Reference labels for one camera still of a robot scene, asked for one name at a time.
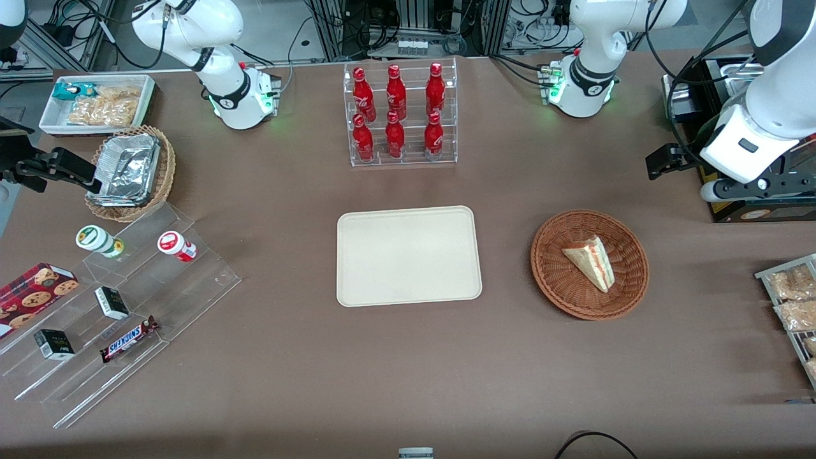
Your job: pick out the clear acrylic bottle rack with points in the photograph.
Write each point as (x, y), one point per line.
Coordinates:
(411, 105)

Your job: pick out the stacked foil containers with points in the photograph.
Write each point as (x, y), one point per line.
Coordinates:
(127, 169)

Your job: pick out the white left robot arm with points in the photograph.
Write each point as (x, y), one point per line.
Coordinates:
(593, 38)

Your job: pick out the red lid white cup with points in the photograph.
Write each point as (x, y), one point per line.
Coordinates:
(175, 245)

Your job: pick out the red cookie box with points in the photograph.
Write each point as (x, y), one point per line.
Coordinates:
(32, 293)

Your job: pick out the small black carton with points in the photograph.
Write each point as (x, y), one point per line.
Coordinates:
(54, 345)
(112, 303)

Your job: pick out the clear bag of crackers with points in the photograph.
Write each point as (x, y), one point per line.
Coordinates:
(108, 107)

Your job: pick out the clear bag of snacks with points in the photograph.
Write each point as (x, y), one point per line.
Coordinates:
(800, 315)
(794, 284)

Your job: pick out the black food warmer machine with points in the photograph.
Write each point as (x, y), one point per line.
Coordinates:
(758, 211)

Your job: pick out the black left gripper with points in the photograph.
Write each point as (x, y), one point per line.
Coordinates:
(690, 155)

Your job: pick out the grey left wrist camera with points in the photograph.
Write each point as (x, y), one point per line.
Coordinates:
(758, 188)

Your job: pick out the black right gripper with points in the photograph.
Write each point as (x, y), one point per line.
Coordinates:
(14, 155)

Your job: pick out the red cola bottle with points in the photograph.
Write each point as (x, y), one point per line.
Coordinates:
(394, 136)
(435, 88)
(363, 92)
(363, 139)
(396, 89)
(433, 135)

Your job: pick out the teal snack packet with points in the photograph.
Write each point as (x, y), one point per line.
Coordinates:
(70, 90)

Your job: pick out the beige plastic tray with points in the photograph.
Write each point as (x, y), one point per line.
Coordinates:
(408, 255)

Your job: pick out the Snickers chocolate bar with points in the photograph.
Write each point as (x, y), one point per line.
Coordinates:
(127, 339)

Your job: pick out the clear acrylic stepped display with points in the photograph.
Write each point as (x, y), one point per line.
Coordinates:
(185, 287)

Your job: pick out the triangular sandwich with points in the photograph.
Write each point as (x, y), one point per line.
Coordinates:
(593, 260)

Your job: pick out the white rectangular snack bin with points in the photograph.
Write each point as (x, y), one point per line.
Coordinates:
(51, 121)

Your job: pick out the dark brown wicker basket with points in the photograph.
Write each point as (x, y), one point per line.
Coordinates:
(561, 287)

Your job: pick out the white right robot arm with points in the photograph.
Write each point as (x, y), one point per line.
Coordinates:
(220, 83)

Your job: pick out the green lid white cup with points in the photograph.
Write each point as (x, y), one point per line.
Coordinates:
(95, 240)

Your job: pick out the light brown wicker basket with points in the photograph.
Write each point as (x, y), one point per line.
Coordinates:
(167, 172)

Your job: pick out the small grey device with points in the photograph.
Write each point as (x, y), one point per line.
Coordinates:
(415, 453)

